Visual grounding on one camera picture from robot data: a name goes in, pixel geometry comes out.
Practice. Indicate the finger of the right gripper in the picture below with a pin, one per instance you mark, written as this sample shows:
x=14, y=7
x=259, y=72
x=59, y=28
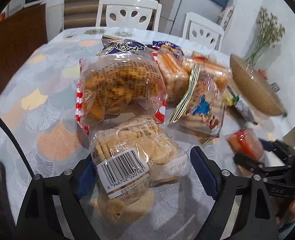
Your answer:
x=279, y=148
x=250, y=164

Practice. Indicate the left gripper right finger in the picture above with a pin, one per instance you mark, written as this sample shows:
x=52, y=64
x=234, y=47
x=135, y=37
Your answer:
x=255, y=219

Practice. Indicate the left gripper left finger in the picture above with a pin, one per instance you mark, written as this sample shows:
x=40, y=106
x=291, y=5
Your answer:
x=49, y=201

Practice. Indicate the small orange biscuit pack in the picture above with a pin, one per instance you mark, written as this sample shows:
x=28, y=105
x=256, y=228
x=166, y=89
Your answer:
x=246, y=142

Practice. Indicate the green biscuit bar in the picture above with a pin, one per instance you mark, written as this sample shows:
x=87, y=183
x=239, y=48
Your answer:
x=240, y=105

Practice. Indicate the cartoon yellow striped snack bag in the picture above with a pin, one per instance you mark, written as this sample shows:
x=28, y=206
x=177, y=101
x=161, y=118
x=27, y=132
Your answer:
x=202, y=106

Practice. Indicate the clear cracker pack with barcode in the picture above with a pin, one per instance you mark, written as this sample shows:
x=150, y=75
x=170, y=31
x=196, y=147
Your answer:
x=130, y=158

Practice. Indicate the red striped fried snack bag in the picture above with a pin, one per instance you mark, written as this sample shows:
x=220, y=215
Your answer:
x=109, y=83

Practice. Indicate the blue red snack bag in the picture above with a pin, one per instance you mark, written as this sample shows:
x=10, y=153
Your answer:
x=167, y=46

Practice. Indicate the dark blue patterned snack bag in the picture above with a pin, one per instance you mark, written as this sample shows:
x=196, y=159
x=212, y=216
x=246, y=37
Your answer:
x=114, y=45

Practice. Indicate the orange bread block pack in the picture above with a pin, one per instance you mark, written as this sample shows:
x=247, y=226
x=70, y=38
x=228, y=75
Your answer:
x=220, y=74

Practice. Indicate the right hand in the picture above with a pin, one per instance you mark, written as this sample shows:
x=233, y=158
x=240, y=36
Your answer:
x=289, y=217

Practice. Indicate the brown ribbed glass bowl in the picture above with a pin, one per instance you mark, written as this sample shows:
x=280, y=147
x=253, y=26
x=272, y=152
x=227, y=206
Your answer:
x=255, y=88

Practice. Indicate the small red ornament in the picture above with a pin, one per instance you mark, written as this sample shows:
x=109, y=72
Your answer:
x=263, y=73

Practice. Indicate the fan pattern tablecloth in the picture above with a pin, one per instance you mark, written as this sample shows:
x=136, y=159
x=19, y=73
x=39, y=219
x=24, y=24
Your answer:
x=38, y=106

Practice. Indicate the vase with dried flowers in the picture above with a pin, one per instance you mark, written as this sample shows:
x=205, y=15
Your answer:
x=268, y=32

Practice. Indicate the white chair right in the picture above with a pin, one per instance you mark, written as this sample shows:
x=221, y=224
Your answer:
x=202, y=30

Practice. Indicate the white chair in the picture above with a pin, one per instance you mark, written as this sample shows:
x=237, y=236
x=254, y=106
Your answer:
x=202, y=30
x=135, y=14

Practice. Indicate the brown wooden cabinet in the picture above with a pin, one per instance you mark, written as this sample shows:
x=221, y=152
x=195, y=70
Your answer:
x=20, y=35

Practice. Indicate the grey refrigerator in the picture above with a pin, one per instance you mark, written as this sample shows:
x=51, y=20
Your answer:
x=173, y=13

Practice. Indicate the white chair left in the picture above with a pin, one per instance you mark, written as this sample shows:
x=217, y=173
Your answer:
x=135, y=14

